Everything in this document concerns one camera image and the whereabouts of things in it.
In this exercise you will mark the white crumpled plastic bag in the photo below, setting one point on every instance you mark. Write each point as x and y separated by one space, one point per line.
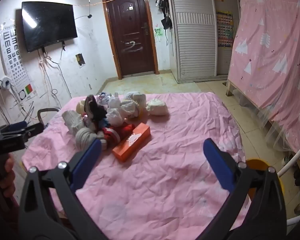
113 117

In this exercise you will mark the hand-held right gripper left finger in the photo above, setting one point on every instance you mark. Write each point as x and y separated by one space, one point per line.
86 165

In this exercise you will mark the white louvred wardrobe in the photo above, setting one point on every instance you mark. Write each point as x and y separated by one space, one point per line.
195 42

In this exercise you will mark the black wall television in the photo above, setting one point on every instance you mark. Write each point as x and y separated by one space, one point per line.
47 25

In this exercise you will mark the pink bedsheet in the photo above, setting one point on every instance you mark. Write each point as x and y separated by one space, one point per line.
165 180

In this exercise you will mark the white blue printed plastic wrapper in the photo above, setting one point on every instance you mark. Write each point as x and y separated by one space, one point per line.
105 98

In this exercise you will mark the small black hanging bag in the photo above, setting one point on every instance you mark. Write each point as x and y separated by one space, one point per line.
166 23

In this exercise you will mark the white eye chart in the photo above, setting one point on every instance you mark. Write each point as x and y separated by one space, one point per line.
12 55

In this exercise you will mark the white cloth bundle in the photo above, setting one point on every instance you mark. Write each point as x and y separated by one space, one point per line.
157 107

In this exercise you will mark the white power strip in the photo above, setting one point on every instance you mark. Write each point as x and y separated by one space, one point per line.
5 83

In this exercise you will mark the dark brown door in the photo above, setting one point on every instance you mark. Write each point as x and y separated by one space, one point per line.
130 30

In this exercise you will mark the white yellow knit bundle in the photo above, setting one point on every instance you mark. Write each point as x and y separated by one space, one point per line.
135 100

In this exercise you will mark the white metal chair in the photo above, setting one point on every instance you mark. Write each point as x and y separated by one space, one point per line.
295 157

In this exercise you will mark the pink tree print curtain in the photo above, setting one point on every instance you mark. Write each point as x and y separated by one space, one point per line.
272 55

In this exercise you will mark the yellow bin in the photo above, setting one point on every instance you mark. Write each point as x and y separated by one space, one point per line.
257 163

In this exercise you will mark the colourful chart poster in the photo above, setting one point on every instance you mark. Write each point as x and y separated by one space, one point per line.
225 28

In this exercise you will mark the orange box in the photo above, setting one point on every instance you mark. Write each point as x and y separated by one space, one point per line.
130 142

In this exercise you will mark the beige oval object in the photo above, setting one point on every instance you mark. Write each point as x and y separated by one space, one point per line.
80 108

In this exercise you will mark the white sheer bed skirt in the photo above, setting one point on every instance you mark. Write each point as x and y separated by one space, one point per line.
277 132

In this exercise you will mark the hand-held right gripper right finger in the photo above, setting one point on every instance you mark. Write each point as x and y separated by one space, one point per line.
218 165

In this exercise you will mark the open wall socket box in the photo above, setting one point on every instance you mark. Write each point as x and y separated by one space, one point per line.
80 59

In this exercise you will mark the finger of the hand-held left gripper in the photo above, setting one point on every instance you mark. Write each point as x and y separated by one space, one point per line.
15 126
35 129

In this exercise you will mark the person's left hand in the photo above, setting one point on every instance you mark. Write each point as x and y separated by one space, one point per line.
8 177

